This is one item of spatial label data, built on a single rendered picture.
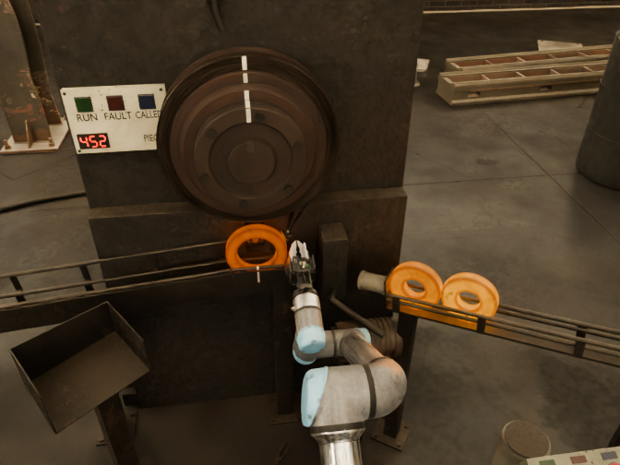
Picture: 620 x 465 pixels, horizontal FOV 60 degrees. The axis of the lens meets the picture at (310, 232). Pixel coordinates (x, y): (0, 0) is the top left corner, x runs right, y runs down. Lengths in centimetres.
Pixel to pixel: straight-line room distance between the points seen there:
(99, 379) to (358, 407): 73
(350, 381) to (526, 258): 202
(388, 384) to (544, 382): 133
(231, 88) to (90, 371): 84
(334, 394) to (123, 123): 90
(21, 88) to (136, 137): 275
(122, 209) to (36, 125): 273
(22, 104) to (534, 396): 364
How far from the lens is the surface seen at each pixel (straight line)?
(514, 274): 293
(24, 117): 437
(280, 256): 164
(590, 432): 236
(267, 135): 133
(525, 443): 156
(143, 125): 156
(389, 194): 170
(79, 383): 159
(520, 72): 536
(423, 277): 157
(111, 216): 168
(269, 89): 134
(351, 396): 116
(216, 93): 134
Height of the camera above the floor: 174
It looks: 35 degrees down
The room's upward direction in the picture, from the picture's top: straight up
